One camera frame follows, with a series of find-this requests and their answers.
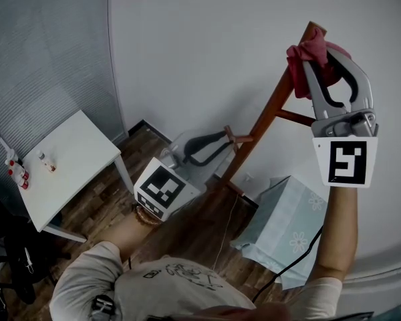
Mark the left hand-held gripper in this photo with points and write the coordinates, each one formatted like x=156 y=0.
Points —
x=163 y=189

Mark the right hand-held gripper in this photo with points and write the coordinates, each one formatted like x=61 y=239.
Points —
x=347 y=162

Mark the red cloth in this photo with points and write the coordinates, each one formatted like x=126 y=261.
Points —
x=304 y=75

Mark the wooden coat rack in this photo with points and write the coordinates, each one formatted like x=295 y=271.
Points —
x=272 y=99

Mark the person's left forearm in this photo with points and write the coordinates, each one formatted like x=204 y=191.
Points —
x=137 y=239

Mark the person's right forearm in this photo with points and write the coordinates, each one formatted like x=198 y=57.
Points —
x=337 y=232

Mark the light blue floral covered box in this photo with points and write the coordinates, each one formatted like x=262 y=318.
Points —
x=280 y=219

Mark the white table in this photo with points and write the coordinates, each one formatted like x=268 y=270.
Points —
x=70 y=159

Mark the person's grey printed shirt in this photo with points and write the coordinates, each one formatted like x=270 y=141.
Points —
x=173 y=296

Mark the small clear bottle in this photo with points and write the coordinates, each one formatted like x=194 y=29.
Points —
x=46 y=162

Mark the red label water bottle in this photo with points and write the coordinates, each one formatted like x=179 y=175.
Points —
x=15 y=169
x=21 y=179

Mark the black office chair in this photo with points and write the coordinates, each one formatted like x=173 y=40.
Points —
x=16 y=246

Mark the white wall socket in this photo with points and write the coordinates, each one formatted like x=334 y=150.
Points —
x=249 y=178

